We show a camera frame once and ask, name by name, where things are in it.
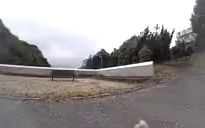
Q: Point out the bench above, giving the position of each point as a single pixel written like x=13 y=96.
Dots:
x=62 y=74

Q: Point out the dry grass field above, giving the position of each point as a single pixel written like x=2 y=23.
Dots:
x=66 y=87

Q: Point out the row of dark trees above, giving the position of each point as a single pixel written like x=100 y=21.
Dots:
x=146 y=46

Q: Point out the grey asphalt road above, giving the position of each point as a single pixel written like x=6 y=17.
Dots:
x=150 y=103

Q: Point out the robot's own part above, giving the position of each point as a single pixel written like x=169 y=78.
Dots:
x=141 y=124

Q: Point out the pale building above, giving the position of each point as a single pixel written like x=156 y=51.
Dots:
x=186 y=36

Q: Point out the wooded hill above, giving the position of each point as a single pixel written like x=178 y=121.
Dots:
x=13 y=50

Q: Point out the white low wall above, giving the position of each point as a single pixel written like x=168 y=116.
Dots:
x=130 y=70

